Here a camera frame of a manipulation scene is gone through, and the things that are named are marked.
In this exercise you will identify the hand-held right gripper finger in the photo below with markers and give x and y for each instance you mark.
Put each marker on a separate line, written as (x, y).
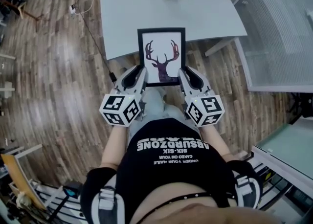
(203, 81)
(184, 81)

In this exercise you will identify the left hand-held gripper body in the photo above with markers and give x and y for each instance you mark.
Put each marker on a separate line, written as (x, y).
(117, 110)

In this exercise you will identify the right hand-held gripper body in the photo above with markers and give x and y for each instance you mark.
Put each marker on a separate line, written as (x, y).
(207, 110)

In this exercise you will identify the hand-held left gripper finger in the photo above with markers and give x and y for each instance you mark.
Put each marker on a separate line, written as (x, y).
(143, 78)
(122, 78)

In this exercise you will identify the framed deer antler picture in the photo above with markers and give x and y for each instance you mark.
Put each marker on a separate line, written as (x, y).
(161, 47)

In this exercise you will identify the person's left forearm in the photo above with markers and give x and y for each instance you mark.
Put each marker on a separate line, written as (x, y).
(115, 144)

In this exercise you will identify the person's right forearm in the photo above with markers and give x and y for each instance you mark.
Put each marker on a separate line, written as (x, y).
(216, 142)

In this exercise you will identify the round white table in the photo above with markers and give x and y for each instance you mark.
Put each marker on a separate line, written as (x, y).
(127, 22)

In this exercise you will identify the black power adapter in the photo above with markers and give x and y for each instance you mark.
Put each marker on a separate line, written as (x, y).
(113, 76)

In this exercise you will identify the light blue jeans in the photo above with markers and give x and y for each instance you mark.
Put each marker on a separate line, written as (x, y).
(156, 103)

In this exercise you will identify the black printed shirt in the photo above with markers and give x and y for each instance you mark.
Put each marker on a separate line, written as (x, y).
(171, 169)

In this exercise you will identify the white power strip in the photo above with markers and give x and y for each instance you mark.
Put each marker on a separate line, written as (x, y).
(72, 9)

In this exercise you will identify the frosted glass partition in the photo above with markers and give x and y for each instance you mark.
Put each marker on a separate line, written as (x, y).
(276, 34)

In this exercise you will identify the glass top cabinet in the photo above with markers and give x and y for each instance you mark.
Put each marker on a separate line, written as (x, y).
(291, 149)

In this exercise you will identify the black device with blue screen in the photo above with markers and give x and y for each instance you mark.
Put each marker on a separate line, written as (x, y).
(72, 191)

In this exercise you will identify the white metal rack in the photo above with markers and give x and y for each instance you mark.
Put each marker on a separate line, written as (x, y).
(55, 201)

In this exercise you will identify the wooden board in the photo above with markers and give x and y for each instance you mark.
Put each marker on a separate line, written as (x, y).
(22, 179)

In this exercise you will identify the wooden stand base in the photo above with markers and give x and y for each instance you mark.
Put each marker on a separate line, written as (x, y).
(23, 10)

